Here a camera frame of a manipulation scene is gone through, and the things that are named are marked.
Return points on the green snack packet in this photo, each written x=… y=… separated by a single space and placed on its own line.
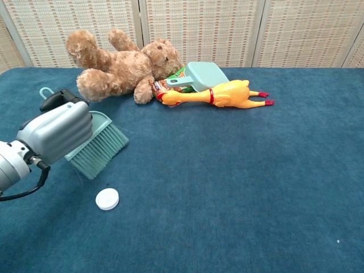
x=177 y=74

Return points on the yellow rubber chicken toy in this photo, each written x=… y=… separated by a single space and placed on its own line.
x=227 y=95

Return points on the woven folding screen panel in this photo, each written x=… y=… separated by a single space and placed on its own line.
x=204 y=28
x=307 y=31
x=357 y=57
x=8 y=54
x=48 y=25

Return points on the white bottle cap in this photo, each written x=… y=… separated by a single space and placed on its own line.
x=107 y=200

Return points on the mint green dustpan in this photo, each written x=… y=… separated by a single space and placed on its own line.
x=204 y=75

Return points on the blue plush tablecloth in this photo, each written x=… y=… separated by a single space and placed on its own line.
x=199 y=185

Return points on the red-brown snack packet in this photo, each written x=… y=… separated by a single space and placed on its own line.
x=158 y=86

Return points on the brown teddy bear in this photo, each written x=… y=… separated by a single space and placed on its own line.
x=122 y=68

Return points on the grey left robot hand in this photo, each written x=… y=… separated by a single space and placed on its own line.
x=57 y=130

